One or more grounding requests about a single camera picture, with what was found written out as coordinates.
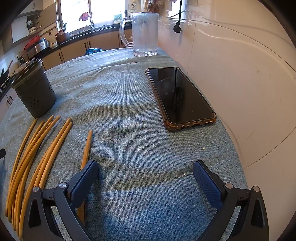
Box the black phone in clear case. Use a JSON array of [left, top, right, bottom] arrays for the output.
[[146, 67, 217, 132]]

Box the dark brown pot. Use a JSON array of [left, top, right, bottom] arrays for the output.
[[55, 31, 70, 44]]

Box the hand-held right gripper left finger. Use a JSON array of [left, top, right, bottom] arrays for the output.
[[23, 159, 100, 241]]

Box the blue plastic bag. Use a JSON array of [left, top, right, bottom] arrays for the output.
[[84, 48, 103, 56]]

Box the black power plug cable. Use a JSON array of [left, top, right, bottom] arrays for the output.
[[173, 0, 186, 33]]

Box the kitchen window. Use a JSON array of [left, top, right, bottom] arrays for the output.
[[59, 0, 127, 31]]

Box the grey perforated utensil holder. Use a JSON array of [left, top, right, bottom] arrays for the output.
[[11, 58, 56, 118]]

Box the clear glass mug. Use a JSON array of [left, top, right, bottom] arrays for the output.
[[119, 12, 159, 57]]

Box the black kitchen countertop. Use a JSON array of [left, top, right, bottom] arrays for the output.
[[0, 24, 133, 100]]

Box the silver rice cooker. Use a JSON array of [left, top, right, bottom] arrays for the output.
[[35, 38, 51, 54]]

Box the wooden chopstick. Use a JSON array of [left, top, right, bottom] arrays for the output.
[[77, 130, 93, 225], [38, 122, 73, 189], [5, 118, 38, 218], [13, 115, 61, 232], [8, 120, 45, 223], [18, 118, 72, 241], [11, 115, 54, 229]]

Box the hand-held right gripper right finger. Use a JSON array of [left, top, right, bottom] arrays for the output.
[[193, 160, 270, 241]]

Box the white upper kitchen cabinet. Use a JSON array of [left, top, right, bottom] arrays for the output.
[[11, 0, 44, 44]]

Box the grey-green table cloth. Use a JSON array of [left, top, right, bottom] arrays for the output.
[[0, 47, 248, 241]]

